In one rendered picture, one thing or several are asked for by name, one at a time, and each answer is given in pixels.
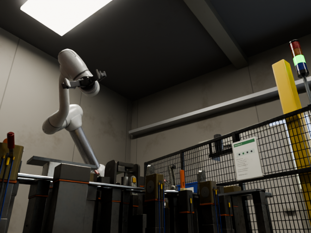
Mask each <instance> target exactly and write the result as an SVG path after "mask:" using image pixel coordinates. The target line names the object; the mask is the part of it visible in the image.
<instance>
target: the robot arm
mask: <svg viewBox="0 0 311 233"><path fill-rule="evenodd" d="M58 61H59V63H60V73H61V74H60V77H59V110H58V111H56V112H55V113H53V114H52V115H51V116H49V117H48V118H47V119H46V120H45V121H44V122H43V124H42V130H43V132H44V133H45V134H48V135H51V134H54V133H55V132H58V131H60V130H62V129H66V130H67V131H69V133H70V135H71V137H72V139H73V141H74V143H75V145H76V147H77V149H78V151H79V153H80V155H81V157H82V159H83V161H84V163H85V164H89V165H95V166H97V168H96V169H94V170H92V171H91V173H95V172H94V171H95V170H97V171H98V172H99V173H100V176H101V177H104V172H105V166H104V165H102V164H99V162H98V160H97V157H96V155H95V153H94V151H93V149H92V147H91V145H90V143H89V141H88V139H87V137H86V135H85V133H84V130H83V128H82V119H81V117H82V115H83V110H82V108H81V107H80V106H79V105H77V104H71V105H69V91H68V89H75V88H76V86H77V87H78V88H79V90H80V91H81V92H82V93H83V94H84V95H85V96H88V97H93V96H95V95H96V94H98V92H99V90H100V86H99V83H98V82H100V81H101V80H102V79H104V78H105V77H106V73H105V71H104V72H101V71H98V70H97V69H96V72H97V74H96V75H94V76H93V75H92V74H91V73H90V71H89V70H88V68H87V67H86V65H85V63H84V62H83V60H82V59H81V58H80V57H79V56H78V55H77V54H76V53H75V52H74V51H72V50H70V49H65V50H63V51H61V52H60V53H59V55H58ZM69 80H73V81H69Z"/></svg>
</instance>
